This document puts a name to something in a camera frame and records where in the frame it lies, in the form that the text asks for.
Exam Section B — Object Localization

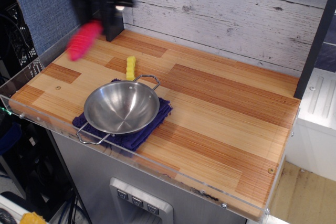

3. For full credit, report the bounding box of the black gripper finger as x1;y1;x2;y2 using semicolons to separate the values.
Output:
100;0;117;35
73;0;93;25

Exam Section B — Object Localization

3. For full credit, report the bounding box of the red handled metal spoon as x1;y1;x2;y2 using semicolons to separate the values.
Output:
67;19;103;61

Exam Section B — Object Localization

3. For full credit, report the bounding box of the yellow ridged plastic piece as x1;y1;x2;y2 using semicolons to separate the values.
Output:
126;56;136;80

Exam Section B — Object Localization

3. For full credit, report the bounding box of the black plastic crate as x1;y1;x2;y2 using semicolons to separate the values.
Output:
1;0;37;77

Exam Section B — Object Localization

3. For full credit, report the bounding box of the purple folded cloth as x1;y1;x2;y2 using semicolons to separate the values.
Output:
72;78;174;153

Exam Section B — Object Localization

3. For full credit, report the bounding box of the clear acrylic table guard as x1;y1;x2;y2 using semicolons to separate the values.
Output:
1;14;299;223

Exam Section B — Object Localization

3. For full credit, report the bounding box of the silver button control panel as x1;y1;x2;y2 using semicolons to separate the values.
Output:
109;177;174;223

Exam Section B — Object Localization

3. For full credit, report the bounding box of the yellow tape piece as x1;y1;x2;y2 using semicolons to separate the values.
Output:
19;212;47;224

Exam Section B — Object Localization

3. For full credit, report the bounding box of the white metal side cabinet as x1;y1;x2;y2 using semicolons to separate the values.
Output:
285;68;335;180

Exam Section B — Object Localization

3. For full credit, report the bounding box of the dark left frame post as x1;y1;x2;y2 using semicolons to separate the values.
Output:
99;0;125;42

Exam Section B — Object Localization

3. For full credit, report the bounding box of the dark frame post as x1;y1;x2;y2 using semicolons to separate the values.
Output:
293;0;335;99
99;0;125;42

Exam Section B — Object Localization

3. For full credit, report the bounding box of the stainless steel two-handled bowl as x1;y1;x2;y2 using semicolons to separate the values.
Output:
76;74;161;145

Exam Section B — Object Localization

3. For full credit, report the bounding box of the dark right frame post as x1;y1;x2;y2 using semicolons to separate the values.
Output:
293;0;335;99

